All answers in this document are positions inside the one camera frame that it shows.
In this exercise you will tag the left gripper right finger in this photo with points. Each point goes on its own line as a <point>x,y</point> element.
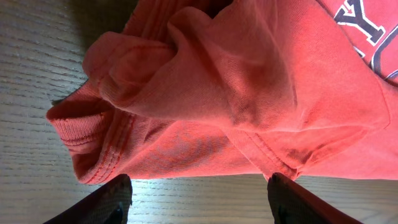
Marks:
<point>292,204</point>

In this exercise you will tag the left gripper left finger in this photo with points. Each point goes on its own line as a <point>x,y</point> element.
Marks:
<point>109,204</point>

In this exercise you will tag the red printed t-shirt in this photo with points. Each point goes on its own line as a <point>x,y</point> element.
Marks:
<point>201,88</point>

